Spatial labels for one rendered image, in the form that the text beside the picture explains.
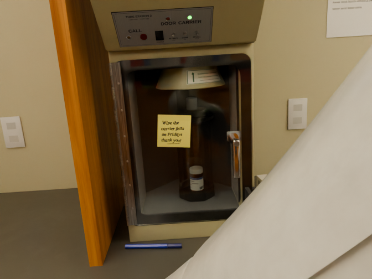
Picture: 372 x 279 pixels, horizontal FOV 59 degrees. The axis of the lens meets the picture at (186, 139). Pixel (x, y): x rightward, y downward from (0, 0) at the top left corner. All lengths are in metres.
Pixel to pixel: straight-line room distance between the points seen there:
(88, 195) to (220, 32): 0.44
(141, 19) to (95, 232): 0.46
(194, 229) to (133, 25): 0.50
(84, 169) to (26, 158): 0.65
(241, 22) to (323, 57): 0.64
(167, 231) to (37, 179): 0.66
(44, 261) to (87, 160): 0.29
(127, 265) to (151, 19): 0.53
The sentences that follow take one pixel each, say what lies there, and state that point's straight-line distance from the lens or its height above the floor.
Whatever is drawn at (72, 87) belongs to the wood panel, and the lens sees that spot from 0.69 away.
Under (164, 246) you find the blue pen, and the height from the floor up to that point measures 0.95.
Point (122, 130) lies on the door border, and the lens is 0.76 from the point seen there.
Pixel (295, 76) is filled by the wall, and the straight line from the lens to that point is 1.25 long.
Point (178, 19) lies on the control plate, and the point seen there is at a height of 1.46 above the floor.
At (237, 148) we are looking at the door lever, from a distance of 0.72.
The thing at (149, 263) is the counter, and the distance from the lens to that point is 0.80.
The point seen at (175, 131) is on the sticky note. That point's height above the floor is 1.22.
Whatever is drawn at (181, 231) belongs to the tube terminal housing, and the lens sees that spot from 0.86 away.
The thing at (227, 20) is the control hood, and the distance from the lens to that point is 0.69.
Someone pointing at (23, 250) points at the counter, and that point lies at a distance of 0.96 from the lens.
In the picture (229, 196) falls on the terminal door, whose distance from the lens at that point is 0.81.
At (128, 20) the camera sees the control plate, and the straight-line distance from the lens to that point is 0.67.
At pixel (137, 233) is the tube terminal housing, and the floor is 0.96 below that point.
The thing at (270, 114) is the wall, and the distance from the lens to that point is 1.24.
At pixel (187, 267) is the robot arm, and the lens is 0.16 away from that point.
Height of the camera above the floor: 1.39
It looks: 14 degrees down
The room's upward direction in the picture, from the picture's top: 4 degrees counter-clockwise
